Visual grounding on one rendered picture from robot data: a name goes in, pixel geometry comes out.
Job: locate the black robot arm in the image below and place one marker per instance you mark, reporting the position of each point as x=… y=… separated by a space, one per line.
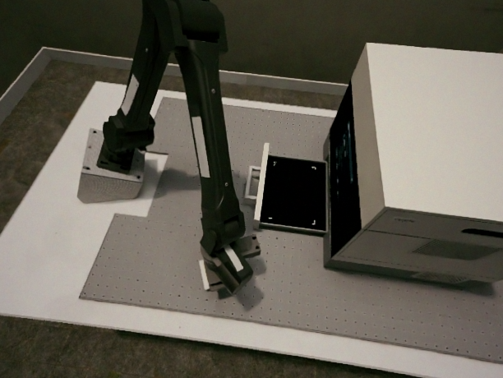
x=179 y=20

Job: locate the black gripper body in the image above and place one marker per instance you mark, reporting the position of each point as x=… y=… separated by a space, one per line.
x=212 y=278

